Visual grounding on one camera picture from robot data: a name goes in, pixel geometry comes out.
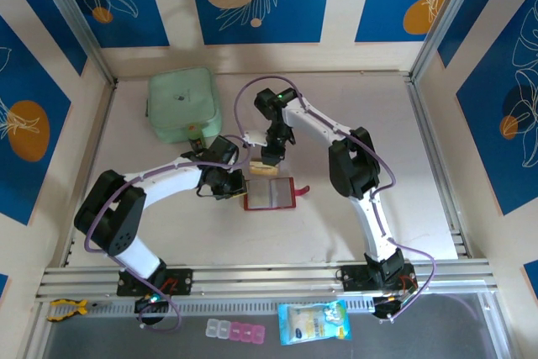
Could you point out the aluminium corner post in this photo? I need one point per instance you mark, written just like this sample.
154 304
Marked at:
446 18
77 18

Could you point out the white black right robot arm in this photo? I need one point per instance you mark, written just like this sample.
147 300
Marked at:
315 121

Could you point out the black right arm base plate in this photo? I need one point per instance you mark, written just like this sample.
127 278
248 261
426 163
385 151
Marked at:
351 277

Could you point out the small green bottle orange cap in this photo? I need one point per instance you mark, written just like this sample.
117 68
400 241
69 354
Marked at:
196 140

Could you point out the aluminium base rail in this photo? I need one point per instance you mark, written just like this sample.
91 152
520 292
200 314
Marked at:
269 277

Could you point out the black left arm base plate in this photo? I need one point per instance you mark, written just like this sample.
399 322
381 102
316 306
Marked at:
183 281

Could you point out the aluminium side rail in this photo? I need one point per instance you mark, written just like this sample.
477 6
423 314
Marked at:
437 165
89 174

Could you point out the blue white snack packet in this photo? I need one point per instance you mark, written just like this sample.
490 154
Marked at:
313 323

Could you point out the red leather card holder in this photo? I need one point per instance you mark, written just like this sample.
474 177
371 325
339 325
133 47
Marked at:
281 193

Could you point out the mint green zipper pouch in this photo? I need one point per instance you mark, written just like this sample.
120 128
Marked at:
180 98

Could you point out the pink clear pill organizer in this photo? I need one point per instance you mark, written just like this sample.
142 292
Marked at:
235 331

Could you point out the yellow black pliers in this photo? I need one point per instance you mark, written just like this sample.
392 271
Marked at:
80 306

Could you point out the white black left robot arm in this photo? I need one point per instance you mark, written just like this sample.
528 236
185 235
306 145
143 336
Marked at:
168 180

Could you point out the small tan wooden block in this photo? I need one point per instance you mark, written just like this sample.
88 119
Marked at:
262 170

